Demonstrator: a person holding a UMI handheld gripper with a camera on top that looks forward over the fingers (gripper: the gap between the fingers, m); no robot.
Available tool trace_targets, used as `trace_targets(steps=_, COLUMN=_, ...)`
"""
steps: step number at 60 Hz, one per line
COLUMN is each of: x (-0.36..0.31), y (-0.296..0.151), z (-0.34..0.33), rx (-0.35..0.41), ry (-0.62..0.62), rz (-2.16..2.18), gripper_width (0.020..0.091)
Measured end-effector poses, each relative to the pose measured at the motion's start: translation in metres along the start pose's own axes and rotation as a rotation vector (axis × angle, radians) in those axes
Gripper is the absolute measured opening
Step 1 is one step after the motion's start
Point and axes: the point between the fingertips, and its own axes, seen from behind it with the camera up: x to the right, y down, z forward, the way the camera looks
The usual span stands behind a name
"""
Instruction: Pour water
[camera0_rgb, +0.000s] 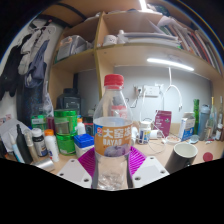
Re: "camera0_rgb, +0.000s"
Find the white and blue box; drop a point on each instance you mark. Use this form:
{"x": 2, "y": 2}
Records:
{"x": 186, "y": 126}

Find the black hanging garment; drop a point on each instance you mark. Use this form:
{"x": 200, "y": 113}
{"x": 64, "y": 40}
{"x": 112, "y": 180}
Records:
{"x": 10, "y": 73}

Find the blue-lidded white box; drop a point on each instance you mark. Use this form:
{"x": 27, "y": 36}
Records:
{"x": 83, "y": 143}

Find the magenta carton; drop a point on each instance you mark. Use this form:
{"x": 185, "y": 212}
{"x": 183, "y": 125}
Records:
{"x": 163, "y": 123}

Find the clear bottle, yellow cap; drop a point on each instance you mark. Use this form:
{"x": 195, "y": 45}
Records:
{"x": 211, "y": 120}

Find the grey shaker bottle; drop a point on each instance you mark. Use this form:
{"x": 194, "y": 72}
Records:
{"x": 204, "y": 121}

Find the tall clear glass bottle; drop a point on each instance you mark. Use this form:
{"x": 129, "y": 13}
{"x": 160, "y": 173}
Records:
{"x": 220, "y": 113}

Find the blue hairbrush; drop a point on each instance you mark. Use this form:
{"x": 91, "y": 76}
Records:
{"x": 194, "y": 140}

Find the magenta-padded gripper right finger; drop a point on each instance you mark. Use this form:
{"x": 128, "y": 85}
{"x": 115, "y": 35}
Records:
{"x": 137, "y": 163}

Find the blue hanging garment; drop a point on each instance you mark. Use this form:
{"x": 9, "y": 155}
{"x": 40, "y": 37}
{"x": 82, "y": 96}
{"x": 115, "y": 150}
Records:
{"x": 36, "y": 66}

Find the white bottle, orange cap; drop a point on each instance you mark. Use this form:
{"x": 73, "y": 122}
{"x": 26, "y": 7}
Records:
{"x": 51, "y": 146}

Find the flat round red coaster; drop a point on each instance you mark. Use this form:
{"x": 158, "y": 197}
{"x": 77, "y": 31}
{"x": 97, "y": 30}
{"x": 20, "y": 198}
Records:
{"x": 208, "y": 156}

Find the white bottle, blue label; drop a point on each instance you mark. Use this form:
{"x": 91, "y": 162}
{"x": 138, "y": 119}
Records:
{"x": 145, "y": 133}

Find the black mug, white inside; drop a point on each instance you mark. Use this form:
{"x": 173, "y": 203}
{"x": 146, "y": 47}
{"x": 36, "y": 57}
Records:
{"x": 176, "y": 161}

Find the green lidded jar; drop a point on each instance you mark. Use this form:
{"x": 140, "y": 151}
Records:
{"x": 65, "y": 122}
{"x": 66, "y": 144}

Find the white hanging garment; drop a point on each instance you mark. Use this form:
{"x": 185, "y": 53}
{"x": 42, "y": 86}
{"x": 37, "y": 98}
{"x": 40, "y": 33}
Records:
{"x": 31, "y": 46}

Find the black bag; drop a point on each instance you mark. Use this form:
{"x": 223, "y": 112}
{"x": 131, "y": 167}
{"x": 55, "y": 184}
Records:
{"x": 68, "y": 101}

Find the under-shelf light bar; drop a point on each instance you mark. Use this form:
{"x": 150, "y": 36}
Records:
{"x": 170, "y": 64}

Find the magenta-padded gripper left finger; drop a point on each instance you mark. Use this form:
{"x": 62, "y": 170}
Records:
{"x": 86, "y": 163}

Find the silver tube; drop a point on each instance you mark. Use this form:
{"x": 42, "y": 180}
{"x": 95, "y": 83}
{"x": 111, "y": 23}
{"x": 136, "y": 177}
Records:
{"x": 44, "y": 164}

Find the ceiling tube light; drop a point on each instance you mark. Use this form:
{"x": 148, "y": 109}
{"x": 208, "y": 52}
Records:
{"x": 143, "y": 4}

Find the tall green bottle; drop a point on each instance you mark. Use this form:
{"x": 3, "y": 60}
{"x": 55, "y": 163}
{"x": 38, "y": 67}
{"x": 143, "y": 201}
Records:
{"x": 196, "y": 116}

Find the white wall power outlet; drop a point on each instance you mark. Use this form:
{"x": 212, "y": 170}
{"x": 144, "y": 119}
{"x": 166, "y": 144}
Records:
{"x": 150, "y": 91}

